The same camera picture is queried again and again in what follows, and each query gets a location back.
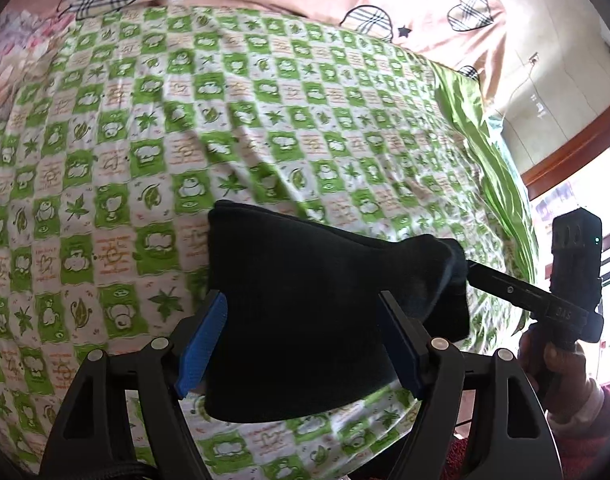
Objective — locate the green checkered printed bedsheet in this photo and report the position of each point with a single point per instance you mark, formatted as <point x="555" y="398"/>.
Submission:
<point x="135" y="160"/>

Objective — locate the wall socket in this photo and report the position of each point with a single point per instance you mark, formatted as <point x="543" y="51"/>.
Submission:
<point x="534" y="58"/>

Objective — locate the person's right forearm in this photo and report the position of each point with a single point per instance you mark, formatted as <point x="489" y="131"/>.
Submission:
<point x="595" y="420"/>

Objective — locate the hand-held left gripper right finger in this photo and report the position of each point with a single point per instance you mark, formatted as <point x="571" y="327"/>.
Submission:
<point x="402" y="345"/>

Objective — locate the wooden frame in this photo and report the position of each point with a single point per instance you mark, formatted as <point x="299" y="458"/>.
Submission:
<point x="575" y="160"/>

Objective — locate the black pants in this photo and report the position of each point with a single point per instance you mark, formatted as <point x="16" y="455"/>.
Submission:
<point x="310" y="310"/>

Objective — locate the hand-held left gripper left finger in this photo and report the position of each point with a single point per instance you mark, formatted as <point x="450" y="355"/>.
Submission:
<point x="205" y="345"/>

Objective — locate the pale floral cloth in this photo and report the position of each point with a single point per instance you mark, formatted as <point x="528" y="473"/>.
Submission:
<point x="15" y="55"/>

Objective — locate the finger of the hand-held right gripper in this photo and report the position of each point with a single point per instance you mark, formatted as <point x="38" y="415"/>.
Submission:
<point x="510" y="290"/>

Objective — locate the person's right hand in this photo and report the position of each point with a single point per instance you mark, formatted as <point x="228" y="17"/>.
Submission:
<point x="572" y="367"/>

